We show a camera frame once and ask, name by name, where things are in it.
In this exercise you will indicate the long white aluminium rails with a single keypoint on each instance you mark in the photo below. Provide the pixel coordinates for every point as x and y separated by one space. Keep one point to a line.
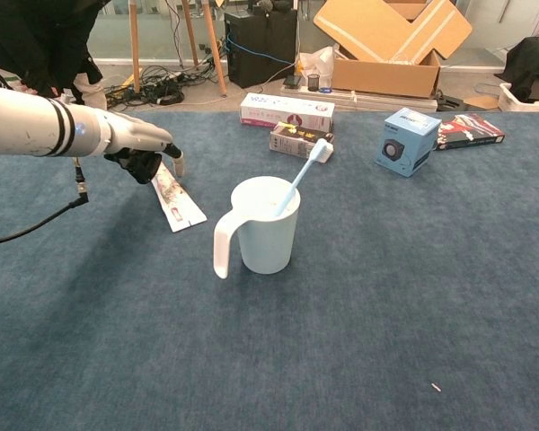
386 102

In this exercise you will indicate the white plastic bag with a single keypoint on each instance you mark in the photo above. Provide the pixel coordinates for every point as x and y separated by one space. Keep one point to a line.
319 58

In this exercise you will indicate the black flat device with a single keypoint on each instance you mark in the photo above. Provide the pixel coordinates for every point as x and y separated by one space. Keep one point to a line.
292 81

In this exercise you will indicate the person in black jacket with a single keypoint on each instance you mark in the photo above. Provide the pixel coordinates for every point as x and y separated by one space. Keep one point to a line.
36 36

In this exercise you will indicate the open cardboard box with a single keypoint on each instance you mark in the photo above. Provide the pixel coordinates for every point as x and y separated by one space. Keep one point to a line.
386 76

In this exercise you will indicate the white pink long box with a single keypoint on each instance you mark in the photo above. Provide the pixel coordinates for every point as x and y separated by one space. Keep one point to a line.
287 112

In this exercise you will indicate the tiny white debris scrap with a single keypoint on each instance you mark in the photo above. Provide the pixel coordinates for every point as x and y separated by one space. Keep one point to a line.
435 386

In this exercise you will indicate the flat red black box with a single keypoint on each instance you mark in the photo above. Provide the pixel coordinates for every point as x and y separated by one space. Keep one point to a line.
471 130

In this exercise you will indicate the blue cube speaker box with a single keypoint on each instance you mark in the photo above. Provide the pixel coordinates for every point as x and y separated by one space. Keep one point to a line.
404 148

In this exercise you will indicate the light blue toothbrush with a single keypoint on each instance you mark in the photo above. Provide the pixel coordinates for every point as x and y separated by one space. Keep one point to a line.
303 173

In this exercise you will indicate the wooden tripod easel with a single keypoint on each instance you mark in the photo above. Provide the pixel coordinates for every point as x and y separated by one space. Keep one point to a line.
135 45

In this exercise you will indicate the white storage bin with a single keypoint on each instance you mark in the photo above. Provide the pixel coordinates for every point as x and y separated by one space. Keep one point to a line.
512 101

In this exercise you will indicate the black mesh pen cup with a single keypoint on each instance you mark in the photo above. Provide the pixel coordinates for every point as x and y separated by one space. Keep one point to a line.
313 83

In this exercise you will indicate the white toothpaste tube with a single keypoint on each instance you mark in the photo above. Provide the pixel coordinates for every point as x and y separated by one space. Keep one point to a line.
179 211

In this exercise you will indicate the black metal bracket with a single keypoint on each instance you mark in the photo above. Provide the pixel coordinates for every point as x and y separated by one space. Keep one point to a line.
451 102

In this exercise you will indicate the black computer tower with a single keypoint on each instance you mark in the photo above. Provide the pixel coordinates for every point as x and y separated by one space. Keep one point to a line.
260 67

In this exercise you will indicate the small black silver box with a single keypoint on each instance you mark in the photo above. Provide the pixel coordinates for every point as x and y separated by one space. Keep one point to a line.
292 139

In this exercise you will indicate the blue table mat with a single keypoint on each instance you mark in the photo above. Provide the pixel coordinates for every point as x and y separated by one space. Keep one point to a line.
341 314

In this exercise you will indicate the black cloth covered object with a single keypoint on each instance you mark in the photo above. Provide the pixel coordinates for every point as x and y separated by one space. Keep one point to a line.
534 58

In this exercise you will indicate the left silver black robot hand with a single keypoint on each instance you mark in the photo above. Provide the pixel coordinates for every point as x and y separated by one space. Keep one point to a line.
135 134

